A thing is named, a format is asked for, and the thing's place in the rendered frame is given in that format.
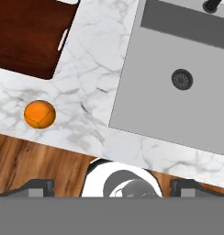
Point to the dark brown wooden tray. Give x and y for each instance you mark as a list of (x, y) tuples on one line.
[(28, 33)]

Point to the white and black round object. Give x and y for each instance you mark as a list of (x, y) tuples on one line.
[(98, 180)]

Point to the orange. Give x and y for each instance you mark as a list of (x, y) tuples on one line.
[(39, 114)]

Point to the black sink faucet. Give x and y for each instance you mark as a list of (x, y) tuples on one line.
[(212, 5)]

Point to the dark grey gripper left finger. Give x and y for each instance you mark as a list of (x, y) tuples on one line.
[(40, 187)]

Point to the grey sink basin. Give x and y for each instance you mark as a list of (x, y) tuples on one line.
[(165, 101)]

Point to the black sink drain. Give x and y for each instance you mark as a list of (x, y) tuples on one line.
[(182, 79)]

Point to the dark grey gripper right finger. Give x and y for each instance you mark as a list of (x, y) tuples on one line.
[(184, 187)]

